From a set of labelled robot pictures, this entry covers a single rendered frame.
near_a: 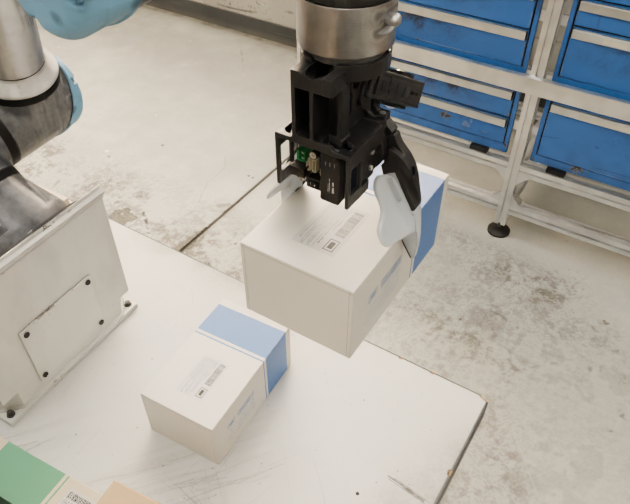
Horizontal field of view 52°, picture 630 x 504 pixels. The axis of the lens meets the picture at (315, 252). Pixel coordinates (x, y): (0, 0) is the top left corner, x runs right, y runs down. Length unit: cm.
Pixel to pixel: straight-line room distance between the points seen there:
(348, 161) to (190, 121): 250
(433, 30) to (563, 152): 56
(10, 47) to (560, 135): 163
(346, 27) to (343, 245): 20
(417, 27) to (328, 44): 170
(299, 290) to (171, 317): 57
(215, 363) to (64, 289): 25
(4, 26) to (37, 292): 35
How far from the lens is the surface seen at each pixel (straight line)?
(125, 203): 255
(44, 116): 104
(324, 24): 48
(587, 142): 214
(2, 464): 97
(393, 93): 56
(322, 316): 59
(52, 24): 45
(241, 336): 96
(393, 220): 57
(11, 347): 99
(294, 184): 64
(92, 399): 106
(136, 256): 125
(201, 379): 93
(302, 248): 58
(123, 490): 78
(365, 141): 52
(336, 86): 48
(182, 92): 321
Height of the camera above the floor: 153
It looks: 43 degrees down
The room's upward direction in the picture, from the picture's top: straight up
